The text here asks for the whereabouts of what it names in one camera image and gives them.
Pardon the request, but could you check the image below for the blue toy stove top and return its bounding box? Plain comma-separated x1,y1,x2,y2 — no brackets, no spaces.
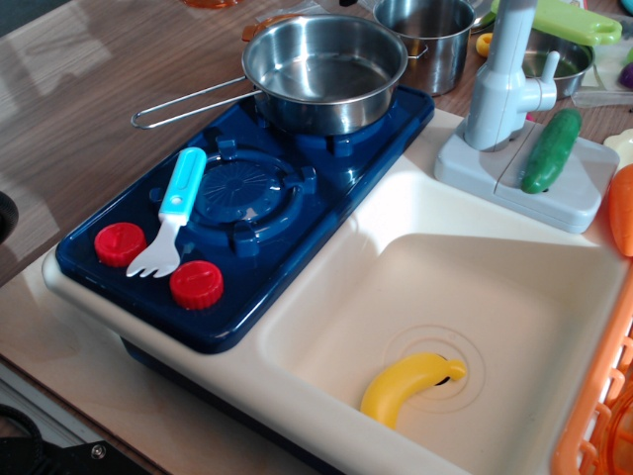
55,86,434,353

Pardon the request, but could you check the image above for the cream toy sink unit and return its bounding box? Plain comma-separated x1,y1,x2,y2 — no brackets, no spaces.
43,111,629,474

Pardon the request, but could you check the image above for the right red stove knob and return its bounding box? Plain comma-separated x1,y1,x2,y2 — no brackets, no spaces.
169,260,225,310

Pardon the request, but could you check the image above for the red stove knob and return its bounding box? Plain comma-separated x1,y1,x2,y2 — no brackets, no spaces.
94,222,147,268
169,260,225,310

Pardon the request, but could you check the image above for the left red stove knob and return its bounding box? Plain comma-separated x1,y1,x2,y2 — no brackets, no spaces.
94,222,147,268

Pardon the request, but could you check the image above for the yellow toy banana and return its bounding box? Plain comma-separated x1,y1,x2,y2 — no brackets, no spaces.
360,352,467,429

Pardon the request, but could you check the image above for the grey toy faucet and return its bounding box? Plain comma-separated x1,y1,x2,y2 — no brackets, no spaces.
434,1,619,234

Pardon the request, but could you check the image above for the orange pot lid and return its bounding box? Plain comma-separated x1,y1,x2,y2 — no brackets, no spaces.
241,14,297,43

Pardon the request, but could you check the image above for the steel pot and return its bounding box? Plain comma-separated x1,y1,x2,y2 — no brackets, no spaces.
372,0,476,96

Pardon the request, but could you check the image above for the green toy cucumber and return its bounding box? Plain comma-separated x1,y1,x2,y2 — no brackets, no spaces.
520,109,583,194

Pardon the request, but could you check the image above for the orange object top edge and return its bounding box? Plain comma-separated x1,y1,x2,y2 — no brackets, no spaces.
182,0,240,9

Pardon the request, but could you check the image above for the orange toy carrot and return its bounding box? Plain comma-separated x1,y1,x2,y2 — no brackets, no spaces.
608,164,632,257

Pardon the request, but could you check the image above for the black object at left edge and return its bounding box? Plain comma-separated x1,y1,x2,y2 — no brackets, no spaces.
0,192,19,243

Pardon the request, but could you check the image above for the steel bowl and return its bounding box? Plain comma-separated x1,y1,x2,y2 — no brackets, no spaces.
522,30,594,100

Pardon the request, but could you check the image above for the cream toy food piece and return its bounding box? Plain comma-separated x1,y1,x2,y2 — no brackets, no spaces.
603,129,633,170

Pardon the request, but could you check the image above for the orange dish rack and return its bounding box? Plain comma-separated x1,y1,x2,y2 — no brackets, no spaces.
550,272,632,474

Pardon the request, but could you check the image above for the purple toy piece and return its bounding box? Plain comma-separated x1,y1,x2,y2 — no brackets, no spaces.
618,62,633,90

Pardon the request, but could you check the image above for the blue handled white toy fork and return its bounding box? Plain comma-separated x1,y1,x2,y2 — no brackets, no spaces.
126,147,207,278

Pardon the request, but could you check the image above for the steel pan with wire handle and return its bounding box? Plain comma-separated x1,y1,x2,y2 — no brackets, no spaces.
131,14,409,137

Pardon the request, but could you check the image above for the black bracket bottom left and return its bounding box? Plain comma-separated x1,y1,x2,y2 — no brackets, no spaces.
1,405,147,475

